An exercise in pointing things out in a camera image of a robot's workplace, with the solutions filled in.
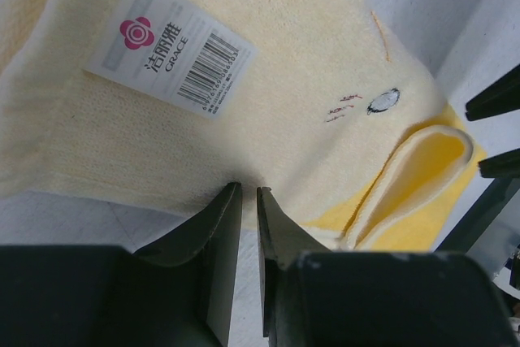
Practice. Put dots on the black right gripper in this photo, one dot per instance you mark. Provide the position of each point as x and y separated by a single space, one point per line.
488 232

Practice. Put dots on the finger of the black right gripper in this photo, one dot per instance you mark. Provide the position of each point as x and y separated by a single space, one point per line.
499 98

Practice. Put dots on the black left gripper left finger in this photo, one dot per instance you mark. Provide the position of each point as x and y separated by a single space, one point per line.
175 291

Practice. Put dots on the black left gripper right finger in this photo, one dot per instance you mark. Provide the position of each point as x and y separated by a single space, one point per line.
313 296

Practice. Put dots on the yellow cream towel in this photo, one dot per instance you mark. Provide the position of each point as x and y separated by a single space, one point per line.
160 103

